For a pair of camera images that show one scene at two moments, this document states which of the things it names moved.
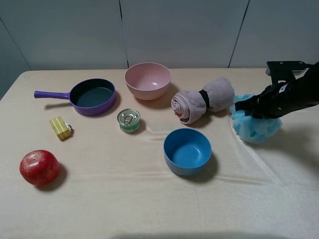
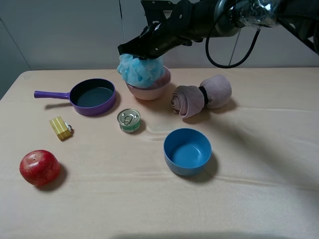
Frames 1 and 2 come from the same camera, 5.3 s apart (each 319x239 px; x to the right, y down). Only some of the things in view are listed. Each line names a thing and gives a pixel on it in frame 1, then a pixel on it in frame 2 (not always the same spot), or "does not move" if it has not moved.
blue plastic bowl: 187,151 does not move
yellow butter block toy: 61,128 does not move
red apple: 39,168 does not move
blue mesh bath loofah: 253,129 to 139,72
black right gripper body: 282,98 to 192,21
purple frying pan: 91,97 does not move
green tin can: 129,121 does not move
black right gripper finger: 250,106 to 142,46
